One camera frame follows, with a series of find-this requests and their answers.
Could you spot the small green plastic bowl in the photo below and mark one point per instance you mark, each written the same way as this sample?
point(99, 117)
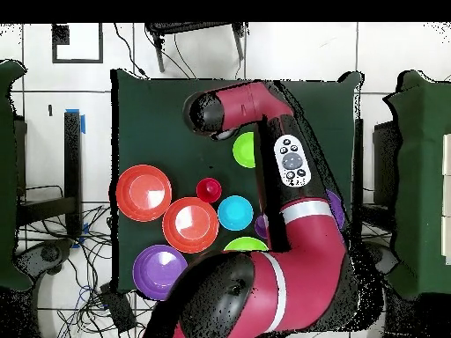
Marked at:
point(245, 151)

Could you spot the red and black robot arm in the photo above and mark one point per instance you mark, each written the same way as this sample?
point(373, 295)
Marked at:
point(303, 253)

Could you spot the white box stack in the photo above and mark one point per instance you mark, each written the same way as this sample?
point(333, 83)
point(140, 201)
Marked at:
point(447, 158)

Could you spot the red plastic cup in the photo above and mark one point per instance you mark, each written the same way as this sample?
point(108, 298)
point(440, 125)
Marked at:
point(209, 190)

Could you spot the small blue plastic bowl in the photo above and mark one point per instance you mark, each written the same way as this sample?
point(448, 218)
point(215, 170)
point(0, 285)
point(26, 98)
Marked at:
point(235, 213)

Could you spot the large orange plastic bowl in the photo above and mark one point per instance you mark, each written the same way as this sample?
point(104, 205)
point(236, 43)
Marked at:
point(190, 225)
point(143, 193)

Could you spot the purple plastic cup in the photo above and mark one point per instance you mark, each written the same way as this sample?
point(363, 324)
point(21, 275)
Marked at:
point(261, 227)

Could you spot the large green plastic bowl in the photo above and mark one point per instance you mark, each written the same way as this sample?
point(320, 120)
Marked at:
point(245, 244)

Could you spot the large purple plastic bowl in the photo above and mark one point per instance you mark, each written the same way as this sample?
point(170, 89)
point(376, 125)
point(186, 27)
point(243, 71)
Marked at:
point(336, 211)
point(155, 271)

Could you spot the black metal beam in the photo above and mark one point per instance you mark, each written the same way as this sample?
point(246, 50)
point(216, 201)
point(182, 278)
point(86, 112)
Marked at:
point(45, 209)
point(72, 158)

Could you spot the black power strip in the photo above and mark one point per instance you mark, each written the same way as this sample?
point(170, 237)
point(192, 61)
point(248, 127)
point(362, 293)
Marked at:
point(118, 310)

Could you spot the dark grey machine base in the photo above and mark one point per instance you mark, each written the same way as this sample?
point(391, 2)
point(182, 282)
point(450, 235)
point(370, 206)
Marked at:
point(49, 253)
point(387, 258)

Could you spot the dark green side table cloth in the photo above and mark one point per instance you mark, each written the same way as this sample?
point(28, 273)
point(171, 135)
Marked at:
point(7, 176)
point(422, 176)

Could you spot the black metal frame stand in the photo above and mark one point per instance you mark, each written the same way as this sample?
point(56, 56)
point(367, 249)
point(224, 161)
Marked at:
point(190, 27)

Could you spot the black square floor frame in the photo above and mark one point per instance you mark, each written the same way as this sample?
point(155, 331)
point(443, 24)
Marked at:
point(60, 35)

